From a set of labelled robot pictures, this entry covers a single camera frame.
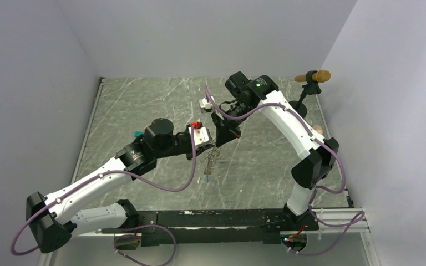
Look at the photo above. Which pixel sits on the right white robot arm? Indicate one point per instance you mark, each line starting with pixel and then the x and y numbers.
pixel 316 153

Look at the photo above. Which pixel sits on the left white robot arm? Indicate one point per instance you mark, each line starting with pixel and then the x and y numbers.
pixel 56 217

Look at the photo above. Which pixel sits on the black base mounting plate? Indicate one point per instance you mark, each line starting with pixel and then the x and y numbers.
pixel 267 225

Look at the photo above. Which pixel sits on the black microphone stand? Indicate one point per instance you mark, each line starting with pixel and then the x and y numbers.
pixel 310 88

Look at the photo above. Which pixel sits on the teal key tag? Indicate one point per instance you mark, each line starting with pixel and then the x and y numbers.
pixel 138 133

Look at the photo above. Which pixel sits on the round metal keyring disc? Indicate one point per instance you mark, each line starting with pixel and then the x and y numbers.
pixel 210 163

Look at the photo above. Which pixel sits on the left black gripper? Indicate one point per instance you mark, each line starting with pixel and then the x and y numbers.
pixel 203 148

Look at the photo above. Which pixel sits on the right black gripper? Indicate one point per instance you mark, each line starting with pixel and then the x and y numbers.
pixel 225 133

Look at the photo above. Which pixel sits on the pink cylindrical object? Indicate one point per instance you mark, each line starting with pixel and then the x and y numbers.
pixel 318 129

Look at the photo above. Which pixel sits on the gold microphone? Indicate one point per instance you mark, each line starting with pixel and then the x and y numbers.
pixel 319 76

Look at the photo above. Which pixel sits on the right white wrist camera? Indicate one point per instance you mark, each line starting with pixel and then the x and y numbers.
pixel 205 105

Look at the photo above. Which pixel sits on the aluminium frame rail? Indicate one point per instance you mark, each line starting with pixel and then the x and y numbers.
pixel 340 216

